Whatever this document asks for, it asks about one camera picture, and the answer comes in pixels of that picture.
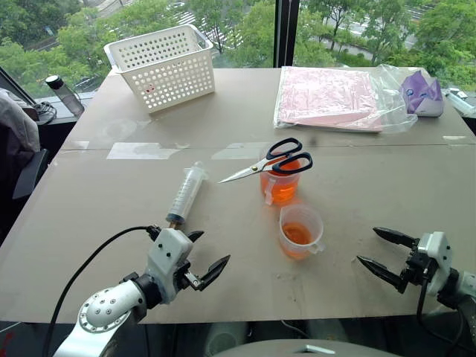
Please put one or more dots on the clear plastic item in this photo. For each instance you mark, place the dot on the clear plastic item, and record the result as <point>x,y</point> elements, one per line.
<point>461,100</point>

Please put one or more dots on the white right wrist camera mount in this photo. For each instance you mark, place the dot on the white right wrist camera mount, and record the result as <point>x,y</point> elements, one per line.
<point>439,249</point>

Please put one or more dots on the small clear measuring cup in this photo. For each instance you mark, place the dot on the small clear measuring cup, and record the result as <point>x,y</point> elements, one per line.
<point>299,238</point>

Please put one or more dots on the clear plastic syringe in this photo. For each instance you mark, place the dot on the clear plastic syringe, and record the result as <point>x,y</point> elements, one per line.
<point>186,193</point>

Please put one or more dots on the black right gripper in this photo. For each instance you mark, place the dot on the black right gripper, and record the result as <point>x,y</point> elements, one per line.
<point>418,266</point>

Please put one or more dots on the white tape patch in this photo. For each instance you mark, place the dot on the white tape patch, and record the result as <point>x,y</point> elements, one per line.
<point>137,150</point>

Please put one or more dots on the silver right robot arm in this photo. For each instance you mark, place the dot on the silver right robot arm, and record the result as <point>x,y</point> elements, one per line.
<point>463,286</point>

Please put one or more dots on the pink paper pack in plastic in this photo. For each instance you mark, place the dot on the pink paper pack in plastic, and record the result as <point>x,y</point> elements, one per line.
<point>327,98</point>

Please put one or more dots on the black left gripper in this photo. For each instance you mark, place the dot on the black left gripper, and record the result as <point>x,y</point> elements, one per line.
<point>187,279</point>

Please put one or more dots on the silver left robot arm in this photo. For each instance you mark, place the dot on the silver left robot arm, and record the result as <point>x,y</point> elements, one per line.
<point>106,308</point>

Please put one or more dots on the white perforated plastic basket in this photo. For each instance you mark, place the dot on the white perforated plastic basket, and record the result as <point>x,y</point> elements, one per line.
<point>167,70</point>

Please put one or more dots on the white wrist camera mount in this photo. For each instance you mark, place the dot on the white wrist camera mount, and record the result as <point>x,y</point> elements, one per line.
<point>439,249</point>
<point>169,253</point>

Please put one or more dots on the black chair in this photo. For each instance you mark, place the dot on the black chair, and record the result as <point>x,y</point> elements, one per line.
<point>31,173</point>

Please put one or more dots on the large clear measuring cup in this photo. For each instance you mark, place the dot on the large clear measuring cup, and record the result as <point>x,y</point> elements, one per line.
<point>279,189</point>

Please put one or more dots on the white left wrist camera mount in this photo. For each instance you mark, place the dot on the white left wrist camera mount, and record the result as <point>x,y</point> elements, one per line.
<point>169,253</point>

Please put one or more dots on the black window pillar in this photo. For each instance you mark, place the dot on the black window pillar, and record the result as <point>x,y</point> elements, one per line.
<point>286,33</point>

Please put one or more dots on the clear bottle with black cap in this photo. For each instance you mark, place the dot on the clear bottle with black cap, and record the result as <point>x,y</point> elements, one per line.
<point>67,94</point>

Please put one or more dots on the grey cloth on chair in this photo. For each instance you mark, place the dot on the grey cloth on chair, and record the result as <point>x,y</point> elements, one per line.
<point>15,126</point>

